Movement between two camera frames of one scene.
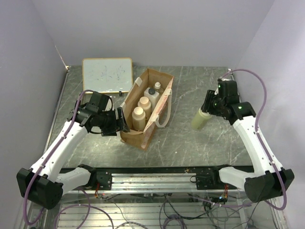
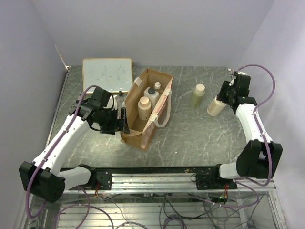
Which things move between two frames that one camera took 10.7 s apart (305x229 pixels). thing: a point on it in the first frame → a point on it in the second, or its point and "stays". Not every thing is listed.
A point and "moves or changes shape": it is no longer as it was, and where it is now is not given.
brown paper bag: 162,116 stays
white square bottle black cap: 153,96 stays
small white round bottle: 157,87 stays
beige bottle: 145,103 stays
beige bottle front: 138,118 moves or changes shape
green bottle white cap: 200,119 → 196,98
